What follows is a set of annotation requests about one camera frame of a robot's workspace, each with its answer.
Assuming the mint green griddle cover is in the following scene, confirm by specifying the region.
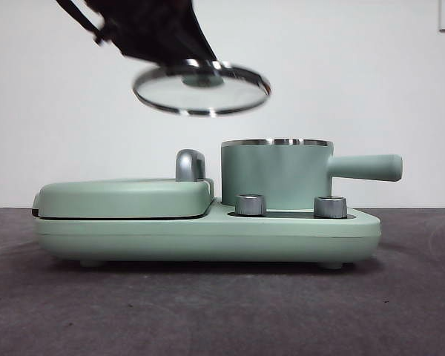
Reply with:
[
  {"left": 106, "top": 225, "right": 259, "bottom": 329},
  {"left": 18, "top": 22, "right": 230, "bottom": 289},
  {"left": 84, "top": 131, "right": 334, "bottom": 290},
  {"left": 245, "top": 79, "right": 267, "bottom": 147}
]
[{"left": 32, "top": 149, "right": 217, "bottom": 220}]

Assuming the mint green breakfast machine base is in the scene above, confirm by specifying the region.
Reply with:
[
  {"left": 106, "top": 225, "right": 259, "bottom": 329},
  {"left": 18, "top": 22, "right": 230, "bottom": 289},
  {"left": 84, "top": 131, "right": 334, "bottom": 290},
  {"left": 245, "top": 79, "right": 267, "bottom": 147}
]
[{"left": 35, "top": 198, "right": 383, "bottom": 270}]

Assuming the silver control knob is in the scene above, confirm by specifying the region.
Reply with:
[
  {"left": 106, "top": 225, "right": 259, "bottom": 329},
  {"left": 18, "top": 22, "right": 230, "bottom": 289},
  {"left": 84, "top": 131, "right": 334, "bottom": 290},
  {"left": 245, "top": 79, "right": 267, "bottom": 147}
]
[
  {"left": 235, "top": 193, "right": 268, "bottom": 217},
  {"left": 313, "top": 194, "right": 349, "bottom": 220}
]

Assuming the glass lid with green knob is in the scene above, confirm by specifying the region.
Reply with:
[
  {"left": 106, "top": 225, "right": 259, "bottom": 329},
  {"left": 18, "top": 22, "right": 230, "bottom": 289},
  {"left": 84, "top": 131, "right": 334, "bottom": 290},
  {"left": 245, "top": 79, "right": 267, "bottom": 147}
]
[{"left": 131, "top": 58, "right": 273, "bottom": 118}]

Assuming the mint green pot with handle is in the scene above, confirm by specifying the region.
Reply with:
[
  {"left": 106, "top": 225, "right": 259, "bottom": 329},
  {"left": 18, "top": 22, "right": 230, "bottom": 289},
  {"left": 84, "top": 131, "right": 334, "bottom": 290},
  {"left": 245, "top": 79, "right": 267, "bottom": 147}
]
[{"left": 220, "top": 138, "right": 403, "bottom": 211}]

